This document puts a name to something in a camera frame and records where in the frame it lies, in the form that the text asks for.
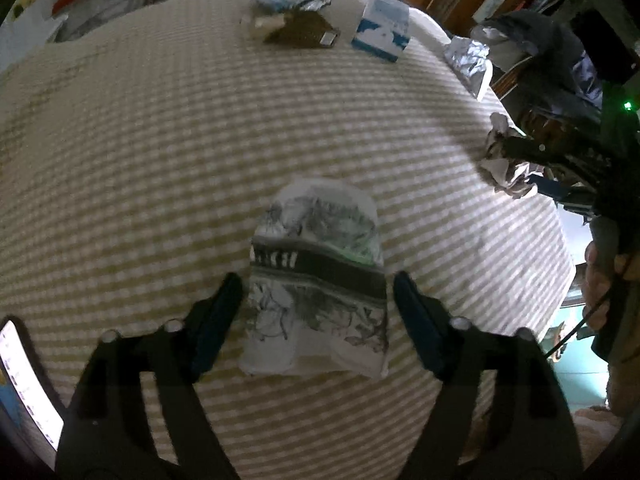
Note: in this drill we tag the white and blue milk carton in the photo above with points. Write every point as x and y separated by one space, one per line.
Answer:
382 25

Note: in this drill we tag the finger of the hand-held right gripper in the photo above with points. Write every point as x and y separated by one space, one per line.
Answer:
555 189
545 149

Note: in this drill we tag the crumpled silver foil wrapper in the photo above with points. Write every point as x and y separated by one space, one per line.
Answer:
470 62

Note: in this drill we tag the person's right forearm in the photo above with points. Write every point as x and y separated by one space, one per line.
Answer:
625 390

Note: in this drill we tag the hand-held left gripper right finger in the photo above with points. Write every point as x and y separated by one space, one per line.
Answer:
415 317

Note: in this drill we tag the paper wad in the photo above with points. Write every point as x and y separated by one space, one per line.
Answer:
505 175

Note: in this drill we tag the beige checked tablecloth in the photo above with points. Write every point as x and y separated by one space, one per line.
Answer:
150 160

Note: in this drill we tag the dark brown snack packet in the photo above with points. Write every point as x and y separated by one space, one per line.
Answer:
302 30

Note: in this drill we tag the patterned white cloth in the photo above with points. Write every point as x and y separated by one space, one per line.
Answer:
315 280

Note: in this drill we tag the person's right hand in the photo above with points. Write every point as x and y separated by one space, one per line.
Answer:
597 280

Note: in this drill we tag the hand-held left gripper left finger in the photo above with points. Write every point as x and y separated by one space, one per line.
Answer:
220 310

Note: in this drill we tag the dark clothes heap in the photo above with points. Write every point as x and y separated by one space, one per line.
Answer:
540 55

